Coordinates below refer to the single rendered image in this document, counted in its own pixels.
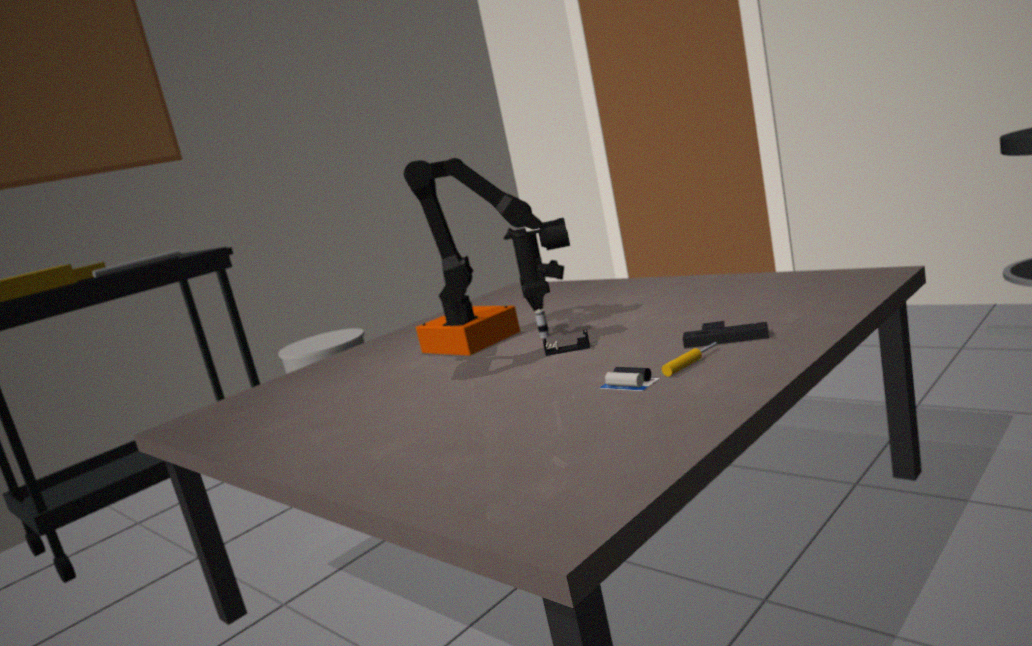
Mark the yellow screwdriver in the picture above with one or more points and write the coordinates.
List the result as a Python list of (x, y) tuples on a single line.
[(684, 360)]

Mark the white and black battery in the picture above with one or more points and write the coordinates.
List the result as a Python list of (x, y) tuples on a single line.
[(541, 323)]

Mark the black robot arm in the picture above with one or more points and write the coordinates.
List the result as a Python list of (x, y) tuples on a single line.
[(457, 271)]

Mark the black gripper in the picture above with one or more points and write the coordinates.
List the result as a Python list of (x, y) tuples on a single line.
[(532, 288)]

